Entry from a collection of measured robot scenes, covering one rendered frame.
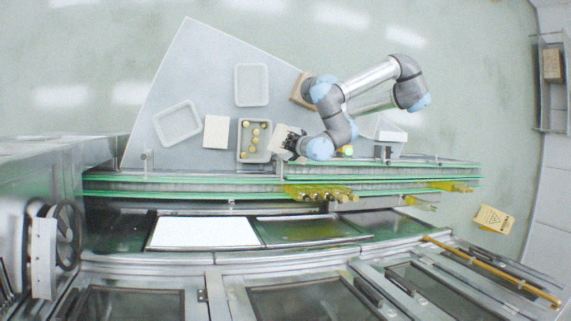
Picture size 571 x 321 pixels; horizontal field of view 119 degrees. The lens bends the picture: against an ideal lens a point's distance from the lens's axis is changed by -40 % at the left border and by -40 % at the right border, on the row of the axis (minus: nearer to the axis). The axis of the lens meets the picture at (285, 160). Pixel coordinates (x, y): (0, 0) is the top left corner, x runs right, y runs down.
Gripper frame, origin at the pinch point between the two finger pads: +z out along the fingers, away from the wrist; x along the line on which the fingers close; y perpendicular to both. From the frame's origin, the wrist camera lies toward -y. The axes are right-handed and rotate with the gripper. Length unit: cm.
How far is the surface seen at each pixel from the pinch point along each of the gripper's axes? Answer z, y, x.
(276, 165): 22.0, -4.2, 11.5
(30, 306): -63, 65, 61
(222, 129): 27.6, 27.1, 5.6
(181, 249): -22, 30, 49
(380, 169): 23, -66, -10
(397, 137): 30, -75, -35
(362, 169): 23, -53, -5
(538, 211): 97, -601, -99
